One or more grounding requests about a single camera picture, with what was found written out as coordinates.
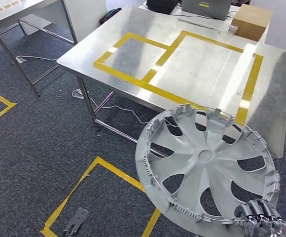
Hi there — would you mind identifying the grey laptop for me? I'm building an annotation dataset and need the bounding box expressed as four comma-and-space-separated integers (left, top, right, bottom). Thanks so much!
181, 0, 232, 21

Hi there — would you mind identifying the steel frame table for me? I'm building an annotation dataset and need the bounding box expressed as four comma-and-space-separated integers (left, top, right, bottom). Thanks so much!
0, 0, 79, 98

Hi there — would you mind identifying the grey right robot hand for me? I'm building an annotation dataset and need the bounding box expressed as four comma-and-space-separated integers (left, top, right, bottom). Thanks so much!
234, 199, 286, 237

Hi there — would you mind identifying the white desk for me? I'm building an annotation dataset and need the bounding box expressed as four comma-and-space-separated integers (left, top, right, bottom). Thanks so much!
138, 0, 269, 45

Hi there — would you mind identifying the grey plastic wheel cover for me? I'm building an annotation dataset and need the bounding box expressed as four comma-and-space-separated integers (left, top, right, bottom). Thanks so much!
135, 104, 281, 237

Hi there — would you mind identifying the clear plastic bag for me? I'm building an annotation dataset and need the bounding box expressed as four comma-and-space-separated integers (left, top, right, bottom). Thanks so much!
228, 24, 239, 36

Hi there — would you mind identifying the white cable with adapter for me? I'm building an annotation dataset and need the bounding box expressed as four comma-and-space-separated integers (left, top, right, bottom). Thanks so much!
71, 88, 177, 129

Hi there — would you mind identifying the yellow workbench tape outline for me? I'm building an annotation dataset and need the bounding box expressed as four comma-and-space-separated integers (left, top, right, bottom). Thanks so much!
93, 30, 264, 126

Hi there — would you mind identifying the black bag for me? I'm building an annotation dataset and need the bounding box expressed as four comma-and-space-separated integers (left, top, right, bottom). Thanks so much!
99, 7, 122, 26

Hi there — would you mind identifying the white power strip with cable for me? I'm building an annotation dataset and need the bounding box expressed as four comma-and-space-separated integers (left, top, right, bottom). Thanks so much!
15, 55, 57, 65

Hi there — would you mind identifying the steel workbench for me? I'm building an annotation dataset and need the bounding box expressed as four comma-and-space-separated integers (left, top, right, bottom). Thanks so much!
57, 5, 286, 159

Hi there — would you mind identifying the black carrying case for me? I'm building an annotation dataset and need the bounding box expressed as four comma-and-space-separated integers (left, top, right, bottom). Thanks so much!
146, 0, 178, 15

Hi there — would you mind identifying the white slotted cable tray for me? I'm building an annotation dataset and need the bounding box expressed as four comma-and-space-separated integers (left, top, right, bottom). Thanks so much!
177, 16, 220, 31

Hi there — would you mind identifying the brown cardboard box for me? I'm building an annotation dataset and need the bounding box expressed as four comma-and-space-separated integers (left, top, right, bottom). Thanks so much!
230, 3, 273, 42

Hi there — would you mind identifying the white desk side panel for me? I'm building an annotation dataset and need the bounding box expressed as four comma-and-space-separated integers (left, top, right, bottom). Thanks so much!
20, 0, 108, 45

